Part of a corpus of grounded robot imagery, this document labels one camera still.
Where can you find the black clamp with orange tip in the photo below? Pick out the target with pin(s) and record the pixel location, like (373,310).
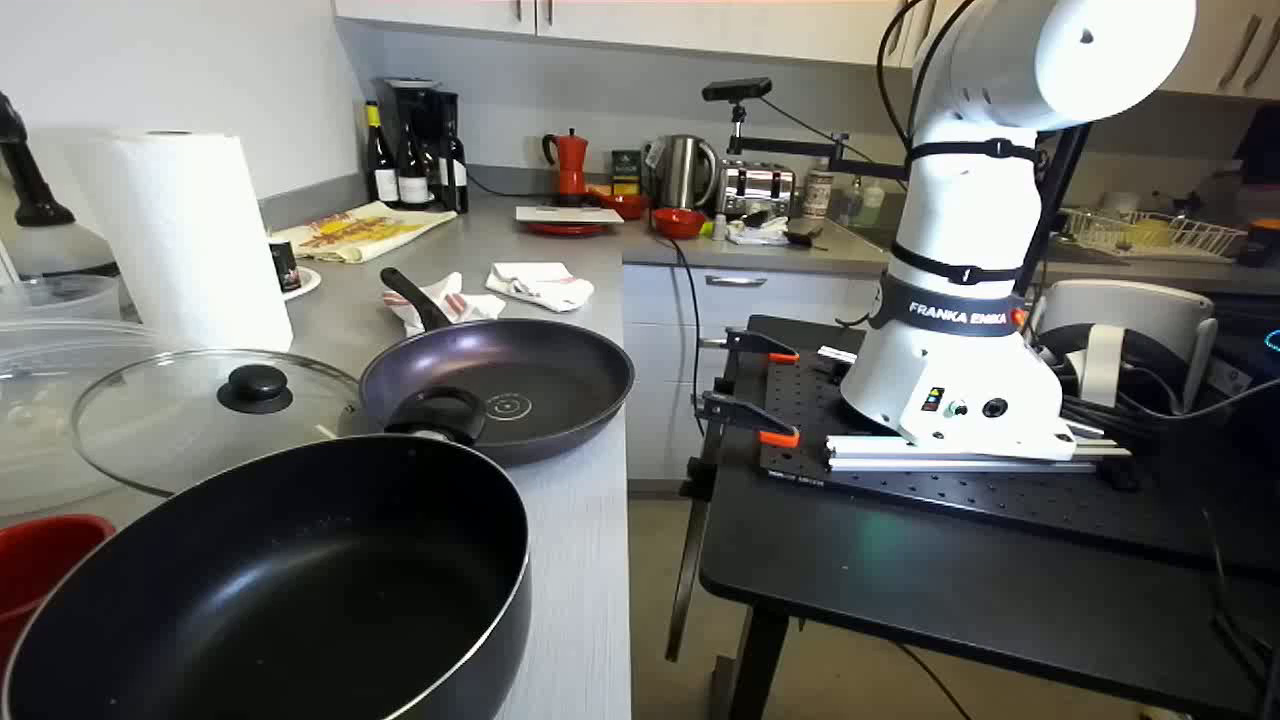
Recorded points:
(760,426)
(765,350)

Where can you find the glass lid with black knob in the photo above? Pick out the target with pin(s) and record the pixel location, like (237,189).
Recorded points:
(173,428)

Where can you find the purple frying pan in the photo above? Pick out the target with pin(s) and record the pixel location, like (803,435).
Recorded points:
(533,387)

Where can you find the red cup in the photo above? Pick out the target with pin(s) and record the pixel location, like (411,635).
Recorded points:
(40,561)

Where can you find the black camera stand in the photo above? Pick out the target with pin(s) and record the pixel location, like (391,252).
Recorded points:
(743,88)

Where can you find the black coffee machine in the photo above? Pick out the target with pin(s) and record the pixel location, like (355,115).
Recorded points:
(427,132)

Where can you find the white cutting board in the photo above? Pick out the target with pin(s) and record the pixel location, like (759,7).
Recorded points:
(568,212)

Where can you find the white paper towel roll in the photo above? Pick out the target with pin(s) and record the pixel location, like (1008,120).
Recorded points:
(173,241)

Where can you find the black pot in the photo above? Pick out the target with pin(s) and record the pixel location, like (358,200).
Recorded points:
(264,600)

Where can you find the red bowl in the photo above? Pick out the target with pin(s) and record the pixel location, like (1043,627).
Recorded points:
(677,221)

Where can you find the spray bottle with black head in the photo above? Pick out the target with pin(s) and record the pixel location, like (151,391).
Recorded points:
(25,185)

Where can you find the white dish rack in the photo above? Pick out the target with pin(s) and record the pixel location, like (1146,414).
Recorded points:
(1160,232)

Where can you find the white grey headset device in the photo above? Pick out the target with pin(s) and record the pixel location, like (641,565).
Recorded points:
(1120,320)

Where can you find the red moka pot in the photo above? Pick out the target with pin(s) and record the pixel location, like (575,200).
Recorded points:
(568,161)

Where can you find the steel electric kettle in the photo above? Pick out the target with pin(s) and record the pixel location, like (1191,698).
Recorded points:
(686,173)

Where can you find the crumpled white red-striped towel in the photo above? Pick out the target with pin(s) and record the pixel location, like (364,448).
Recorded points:
(461,301)

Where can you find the small white plate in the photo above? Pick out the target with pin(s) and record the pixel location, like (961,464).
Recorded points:
(305,287)

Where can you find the folded white red-striped towel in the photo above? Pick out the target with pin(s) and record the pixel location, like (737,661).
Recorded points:
(543,281)

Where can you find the dark spice jar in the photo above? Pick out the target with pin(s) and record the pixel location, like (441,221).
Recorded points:
(285,265)

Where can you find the clear plastic container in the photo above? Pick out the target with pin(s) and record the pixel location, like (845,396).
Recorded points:
(40,340)

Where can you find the white upper cabinets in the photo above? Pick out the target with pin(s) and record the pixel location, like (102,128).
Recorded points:
(665,22)

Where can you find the dark wine bottle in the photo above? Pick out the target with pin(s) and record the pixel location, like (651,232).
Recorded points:
(383,166)
(456,173)

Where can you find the black robot table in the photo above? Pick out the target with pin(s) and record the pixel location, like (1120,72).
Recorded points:
(961,573)

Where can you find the steel cooking pot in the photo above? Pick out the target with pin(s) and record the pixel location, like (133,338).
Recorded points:
(759,185)

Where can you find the red plate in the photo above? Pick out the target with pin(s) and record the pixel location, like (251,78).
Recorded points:
(561,231)

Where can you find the white dish cloth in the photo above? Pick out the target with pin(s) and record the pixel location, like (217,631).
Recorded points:
(759,232)

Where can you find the white lower cabinet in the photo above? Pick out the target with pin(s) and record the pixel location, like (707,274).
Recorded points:
(665,372)

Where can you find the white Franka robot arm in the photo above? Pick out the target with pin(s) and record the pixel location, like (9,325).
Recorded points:
(972,200)

